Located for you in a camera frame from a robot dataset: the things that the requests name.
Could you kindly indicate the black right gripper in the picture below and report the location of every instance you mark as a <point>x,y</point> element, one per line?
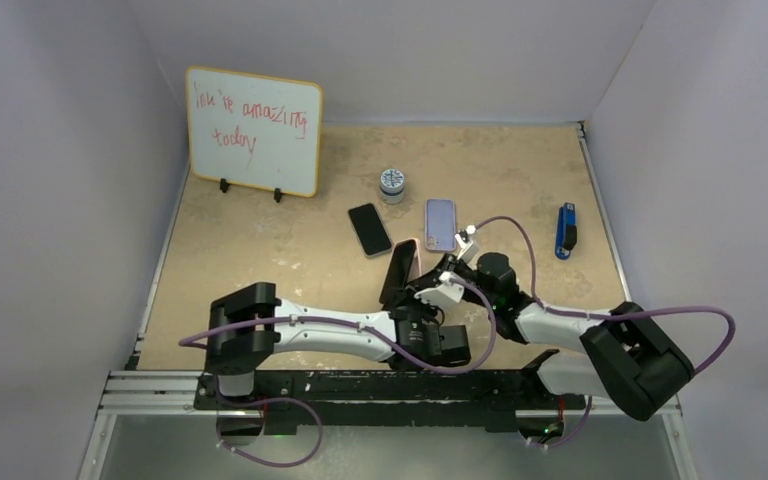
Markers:
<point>450,263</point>

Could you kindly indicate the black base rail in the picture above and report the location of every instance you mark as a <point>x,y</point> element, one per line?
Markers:
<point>497,401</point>

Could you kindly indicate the pink phone case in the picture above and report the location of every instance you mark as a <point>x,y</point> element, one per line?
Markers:
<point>405,260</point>

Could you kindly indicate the blue black stapler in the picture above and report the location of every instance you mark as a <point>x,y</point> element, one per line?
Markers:
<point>566,231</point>

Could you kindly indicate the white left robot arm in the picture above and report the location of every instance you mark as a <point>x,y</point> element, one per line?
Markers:
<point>251,324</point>

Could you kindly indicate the orange framed whiteboard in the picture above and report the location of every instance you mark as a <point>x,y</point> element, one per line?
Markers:
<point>253,130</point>

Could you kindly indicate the small black phone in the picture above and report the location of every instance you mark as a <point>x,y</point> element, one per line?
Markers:
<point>390,282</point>

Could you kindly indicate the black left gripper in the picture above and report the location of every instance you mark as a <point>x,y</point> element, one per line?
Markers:
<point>410,300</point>

